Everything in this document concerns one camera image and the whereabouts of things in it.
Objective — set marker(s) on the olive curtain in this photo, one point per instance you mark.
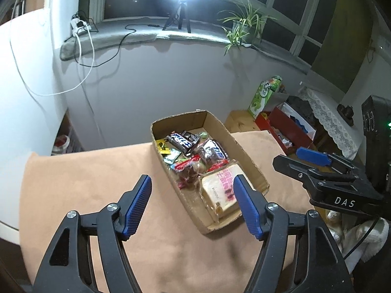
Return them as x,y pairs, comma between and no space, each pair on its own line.
342,36

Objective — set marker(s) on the black tripod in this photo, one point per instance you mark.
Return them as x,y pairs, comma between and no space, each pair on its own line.
180,15

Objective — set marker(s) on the grey windowsill mat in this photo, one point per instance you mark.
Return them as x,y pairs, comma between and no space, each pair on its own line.
137,35

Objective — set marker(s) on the cardboard box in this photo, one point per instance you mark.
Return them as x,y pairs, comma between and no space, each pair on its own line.
195,210

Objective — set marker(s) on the white lace cloth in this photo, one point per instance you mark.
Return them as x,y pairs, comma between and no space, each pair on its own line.
330,119

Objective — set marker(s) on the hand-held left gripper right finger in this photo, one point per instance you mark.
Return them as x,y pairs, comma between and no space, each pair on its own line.
249,207

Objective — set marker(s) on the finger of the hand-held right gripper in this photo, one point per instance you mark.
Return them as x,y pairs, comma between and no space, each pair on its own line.
293,168
313,156

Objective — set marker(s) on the white power strip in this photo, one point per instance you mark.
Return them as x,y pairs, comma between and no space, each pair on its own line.
78,26

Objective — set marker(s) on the plastic jar red lid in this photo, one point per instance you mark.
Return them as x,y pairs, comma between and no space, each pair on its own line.
62,144

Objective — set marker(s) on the green candy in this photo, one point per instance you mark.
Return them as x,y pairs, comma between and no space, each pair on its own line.
172,155

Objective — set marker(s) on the person's right hand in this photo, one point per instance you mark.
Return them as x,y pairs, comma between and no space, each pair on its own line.
336,229

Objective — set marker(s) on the potted spider plant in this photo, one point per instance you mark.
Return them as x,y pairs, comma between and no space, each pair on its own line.
241,24

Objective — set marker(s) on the sliced bread packet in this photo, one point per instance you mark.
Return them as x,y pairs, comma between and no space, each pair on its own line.
218,192

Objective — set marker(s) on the dark chocolate bar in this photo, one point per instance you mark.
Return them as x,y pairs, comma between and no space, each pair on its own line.
183,139
215,150

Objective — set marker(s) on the window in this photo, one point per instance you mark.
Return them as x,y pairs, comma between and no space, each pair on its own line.
137,3

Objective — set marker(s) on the red box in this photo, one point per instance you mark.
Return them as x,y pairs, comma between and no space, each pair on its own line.
275,122

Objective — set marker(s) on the small dark figurine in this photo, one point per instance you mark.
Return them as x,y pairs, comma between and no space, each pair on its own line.
345,113

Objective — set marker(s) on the white wardrobe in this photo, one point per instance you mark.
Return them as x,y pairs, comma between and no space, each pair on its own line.
30,97

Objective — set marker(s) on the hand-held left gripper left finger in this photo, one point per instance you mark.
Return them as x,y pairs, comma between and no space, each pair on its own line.
137,207

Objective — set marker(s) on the green carton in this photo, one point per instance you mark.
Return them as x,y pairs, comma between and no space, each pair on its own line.
262,97

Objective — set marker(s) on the yellow candy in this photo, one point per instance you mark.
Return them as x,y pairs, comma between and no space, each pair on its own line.
162,146

